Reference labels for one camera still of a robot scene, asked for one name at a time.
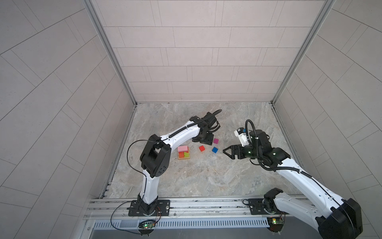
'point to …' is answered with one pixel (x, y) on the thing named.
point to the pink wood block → (182, 148)
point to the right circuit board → (275, 222)
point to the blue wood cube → (215, 150)
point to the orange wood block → (181, 154)
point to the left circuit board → (146, 224)
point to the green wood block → (186, 155)
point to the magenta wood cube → (216, 141)
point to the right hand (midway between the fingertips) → (228, 151)
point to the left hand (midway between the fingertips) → (210, 140)
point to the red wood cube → (202, 148)
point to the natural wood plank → (184, 158)
